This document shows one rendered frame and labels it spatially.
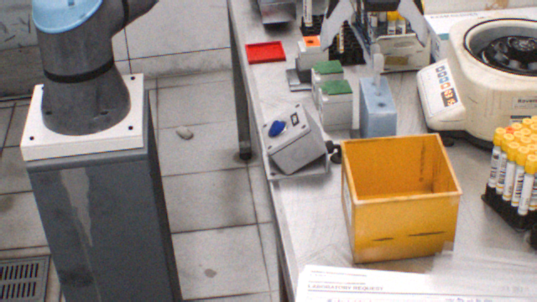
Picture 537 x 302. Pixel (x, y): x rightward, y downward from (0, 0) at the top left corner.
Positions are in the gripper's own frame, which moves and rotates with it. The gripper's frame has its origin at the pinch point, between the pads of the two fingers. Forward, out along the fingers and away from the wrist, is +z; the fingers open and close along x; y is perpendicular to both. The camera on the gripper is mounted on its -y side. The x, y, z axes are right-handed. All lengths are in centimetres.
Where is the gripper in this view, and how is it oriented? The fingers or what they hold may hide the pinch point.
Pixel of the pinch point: (374, 52)
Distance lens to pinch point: 113.6
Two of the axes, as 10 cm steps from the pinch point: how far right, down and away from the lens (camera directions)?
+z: 0.5, 8.3, 5.6
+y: -0.3, -5.6, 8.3
